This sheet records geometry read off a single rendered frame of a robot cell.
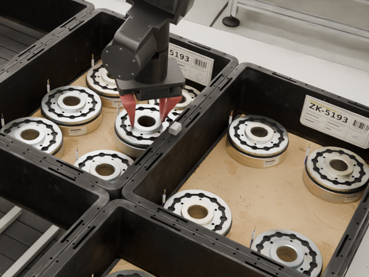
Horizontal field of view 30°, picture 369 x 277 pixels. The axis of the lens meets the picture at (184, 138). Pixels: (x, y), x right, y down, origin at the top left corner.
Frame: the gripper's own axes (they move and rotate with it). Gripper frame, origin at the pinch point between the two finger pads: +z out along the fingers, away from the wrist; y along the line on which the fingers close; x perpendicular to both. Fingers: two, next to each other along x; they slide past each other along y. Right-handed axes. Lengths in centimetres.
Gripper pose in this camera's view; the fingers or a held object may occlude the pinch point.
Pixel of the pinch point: (146, 118)
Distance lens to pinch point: 111.0
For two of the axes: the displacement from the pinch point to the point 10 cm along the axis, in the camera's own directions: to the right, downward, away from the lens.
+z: -0.6, 7.4, 6.7
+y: 9.6, -1.4, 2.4
